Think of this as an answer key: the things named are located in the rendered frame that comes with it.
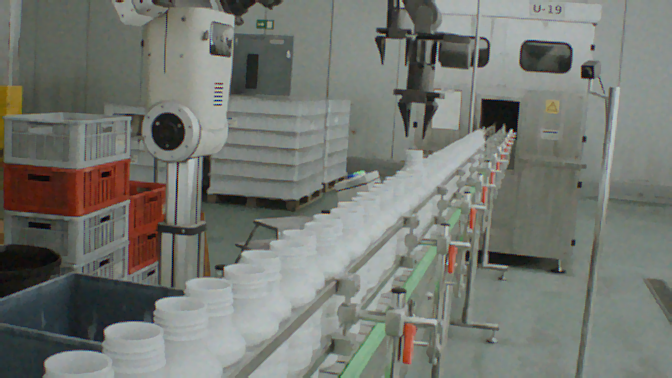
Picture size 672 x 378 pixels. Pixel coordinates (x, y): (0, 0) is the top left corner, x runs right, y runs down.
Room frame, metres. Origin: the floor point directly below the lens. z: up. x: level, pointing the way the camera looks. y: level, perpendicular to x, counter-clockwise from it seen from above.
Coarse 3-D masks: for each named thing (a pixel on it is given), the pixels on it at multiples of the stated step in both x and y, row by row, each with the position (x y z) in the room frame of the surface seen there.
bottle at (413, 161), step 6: (408, 150) 1.58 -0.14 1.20; (414, 150) 1.59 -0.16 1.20; (420, 150) 1.58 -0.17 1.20; (408, 156) 1.56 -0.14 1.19; (414, 156) 1.55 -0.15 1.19; (420, 156) 1.56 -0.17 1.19; (408, 162) 1.56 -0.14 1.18; (414, 162) 1.55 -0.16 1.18; (420, 162) 1.56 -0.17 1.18; (402, 168) 1.56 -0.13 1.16; (408, 168) 1.55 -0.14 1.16; (414, 168) 1.55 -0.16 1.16; (420, 168) 1.55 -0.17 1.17; (426, 174) 1.56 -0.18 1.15; (426, 180) 1.56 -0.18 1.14; (426, 186) 1.56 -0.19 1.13; (426, 192) 1.56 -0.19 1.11
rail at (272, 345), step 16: (432, 192) 1.57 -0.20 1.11; (416, 208) 1.35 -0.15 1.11; (400, 224) 1.18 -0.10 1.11; (432, 224) 1.62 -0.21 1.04; (384, 240) 1.05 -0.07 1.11; (368, 256) 0.95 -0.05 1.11; (352, 272) 0.86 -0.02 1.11; (336, 288) 0.79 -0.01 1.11; (320, 304) 0.72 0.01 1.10; (368, 304) 0.97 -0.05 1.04; (304, 320) 0.67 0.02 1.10; (272, 336) 0.59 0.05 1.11; (288, 336) 0.63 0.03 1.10; (256, 352) 0.55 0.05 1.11; (272, 352) 0.58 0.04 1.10; (320, 352) 0.75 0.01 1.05; (240, 368) 0.52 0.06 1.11; (256, 368) 0.55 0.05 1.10
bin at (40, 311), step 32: (32, 288) 1.21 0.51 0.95; (64, 288) 1.30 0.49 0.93; (96, 288) 1.32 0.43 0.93; (128, 288) 1.30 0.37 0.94; (160, 288) 1.29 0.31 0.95; (0, 320) 1.13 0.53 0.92; (32, 320) 1.21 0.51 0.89; (64, 320) 1.30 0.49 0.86; (96, 320) 1.32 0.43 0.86; (128, 320) 1.30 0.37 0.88; (0, 352) 1.02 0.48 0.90; (32, 352) 1.00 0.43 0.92
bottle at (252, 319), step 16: (224, 272) 0.61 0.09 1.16; (240, 272) 0.62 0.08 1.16; (256, 272) 0.62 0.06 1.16; (240, 288) 0.59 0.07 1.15; (256, 288) 0.59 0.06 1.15; (240, 304) 0.59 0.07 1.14; (256, 304) 0.60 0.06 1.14; (240, 320) 0.59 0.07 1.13; (256, 320) 0.59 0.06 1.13; (272, 320) 0.60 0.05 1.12; (256, 336) 0.58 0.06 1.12; (272, 368) 0.60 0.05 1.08
